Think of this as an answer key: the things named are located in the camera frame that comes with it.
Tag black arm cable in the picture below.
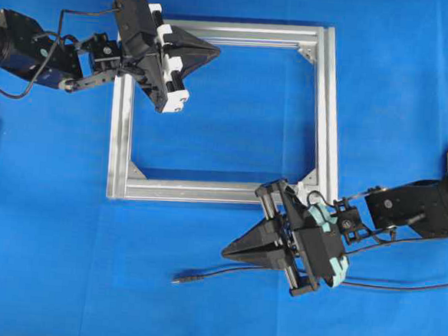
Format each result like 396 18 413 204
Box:
302 189 434 264
0 0 123 107

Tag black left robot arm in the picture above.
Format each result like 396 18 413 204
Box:
0 3 221 114

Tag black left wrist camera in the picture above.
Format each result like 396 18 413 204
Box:
113 0 158 59

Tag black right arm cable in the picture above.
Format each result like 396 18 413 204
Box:
302 189 434 264

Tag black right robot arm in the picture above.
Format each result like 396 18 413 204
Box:
221 173 448 296

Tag silver aluminium extrusion frame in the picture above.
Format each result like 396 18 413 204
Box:
106 19 338 204

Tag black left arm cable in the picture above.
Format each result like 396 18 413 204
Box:
0 0 123 107

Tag black wire with plug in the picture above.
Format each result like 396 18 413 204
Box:
170 259 448 305

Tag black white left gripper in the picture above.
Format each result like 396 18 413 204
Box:
130 2 221 114

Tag black teal right wrist camera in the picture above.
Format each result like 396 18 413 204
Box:
295 203 350 288

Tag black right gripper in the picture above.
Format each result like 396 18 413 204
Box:
221 180 320 297

